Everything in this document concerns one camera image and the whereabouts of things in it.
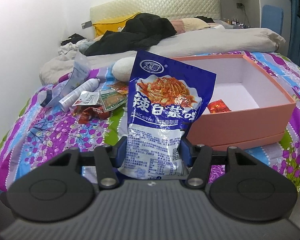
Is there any red foil tea packet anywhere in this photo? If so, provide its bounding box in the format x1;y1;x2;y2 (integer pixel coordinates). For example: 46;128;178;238
207;99;231;113

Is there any blue spicy cabbage snack bag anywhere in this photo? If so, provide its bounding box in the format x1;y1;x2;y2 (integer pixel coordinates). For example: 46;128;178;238
119;51;216;179

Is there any white red label snack packet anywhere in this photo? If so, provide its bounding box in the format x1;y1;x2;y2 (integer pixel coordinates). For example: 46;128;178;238
72;91;100;107

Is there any red crumpled snack wrapper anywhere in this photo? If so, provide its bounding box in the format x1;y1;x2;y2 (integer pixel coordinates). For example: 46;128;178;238
74;106;110;124

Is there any green label snack packet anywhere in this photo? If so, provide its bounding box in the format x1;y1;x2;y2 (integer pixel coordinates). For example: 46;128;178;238
99;89;128;112

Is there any floral purple bedsheet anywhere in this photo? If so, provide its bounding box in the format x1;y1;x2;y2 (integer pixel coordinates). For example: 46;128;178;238
0;52;300;192

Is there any pink cardboard box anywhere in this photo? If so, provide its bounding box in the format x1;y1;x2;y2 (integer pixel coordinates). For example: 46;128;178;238
177;54;296;150

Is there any white spray can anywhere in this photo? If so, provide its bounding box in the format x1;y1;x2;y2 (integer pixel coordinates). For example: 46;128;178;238
58;79;100;112

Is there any brown dried meat packet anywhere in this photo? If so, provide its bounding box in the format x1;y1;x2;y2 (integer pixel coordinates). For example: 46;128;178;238
109;81;128;95

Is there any white blue plush toy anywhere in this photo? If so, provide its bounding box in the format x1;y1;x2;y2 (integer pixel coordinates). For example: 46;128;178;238
111;57;135;82

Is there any clear blue plastic pouch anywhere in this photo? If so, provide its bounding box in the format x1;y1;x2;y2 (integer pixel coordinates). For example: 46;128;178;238
41;51;90;107

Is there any grey duvet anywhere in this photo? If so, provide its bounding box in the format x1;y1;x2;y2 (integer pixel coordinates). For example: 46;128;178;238
39;28;286;85

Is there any black clothing pile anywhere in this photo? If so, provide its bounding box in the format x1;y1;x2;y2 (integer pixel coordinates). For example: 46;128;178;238
84;13;177;56

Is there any beige pink pillow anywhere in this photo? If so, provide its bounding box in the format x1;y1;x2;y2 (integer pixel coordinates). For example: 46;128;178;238
170;18;214;34

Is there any yellow pillow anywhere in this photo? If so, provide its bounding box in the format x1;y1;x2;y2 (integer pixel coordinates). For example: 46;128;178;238
93;12;140;37

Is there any blue curtain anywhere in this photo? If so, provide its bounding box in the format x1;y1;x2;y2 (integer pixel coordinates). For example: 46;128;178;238
288;0;300;67

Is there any cream quilted headboard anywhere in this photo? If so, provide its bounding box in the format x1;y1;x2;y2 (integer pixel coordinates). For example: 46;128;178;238
90;0;221;23

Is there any blue chair back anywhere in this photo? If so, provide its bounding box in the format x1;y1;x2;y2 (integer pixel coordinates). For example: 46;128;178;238
261;4;283;35

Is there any clothes heap by wall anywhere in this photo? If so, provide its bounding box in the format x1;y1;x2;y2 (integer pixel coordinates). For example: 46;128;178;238
58;34;91;55

